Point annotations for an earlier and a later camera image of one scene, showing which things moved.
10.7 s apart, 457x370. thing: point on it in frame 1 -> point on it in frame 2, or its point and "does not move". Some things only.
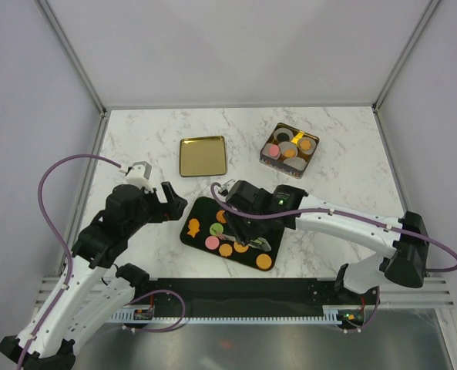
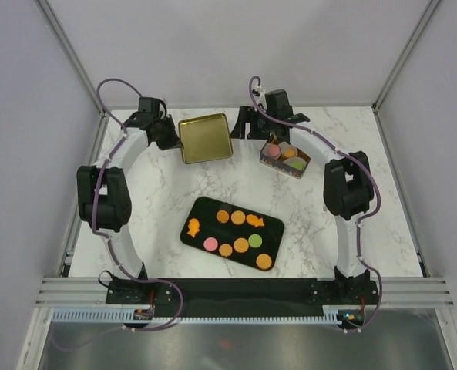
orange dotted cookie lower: (263, 261) does not move
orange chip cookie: (219, 215) does not move
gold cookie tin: (287, 149) does not move
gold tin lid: (202, 156) -> (205, 138)
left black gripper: (176, 205) -> (174, 142)
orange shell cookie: (225, 250) does not move
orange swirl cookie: (289, 153) does not move
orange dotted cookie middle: (240, 248) does not move
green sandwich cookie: (216, 227) -> (297, 165)
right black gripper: (242, 234) -> (248, 115)
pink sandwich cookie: (212, 242) does not move
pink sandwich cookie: (273, 150) does not move
